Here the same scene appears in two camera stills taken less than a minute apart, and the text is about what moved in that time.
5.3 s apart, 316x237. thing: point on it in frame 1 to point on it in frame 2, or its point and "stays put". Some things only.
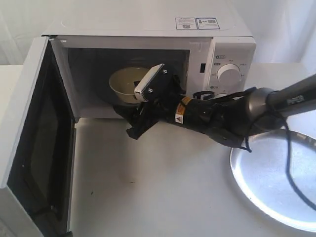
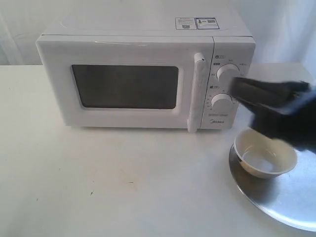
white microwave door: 35,192 to 127,81
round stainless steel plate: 260,176 stays put
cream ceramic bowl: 121,82 to 262,156
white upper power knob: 228,72 stays put
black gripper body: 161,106 to 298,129
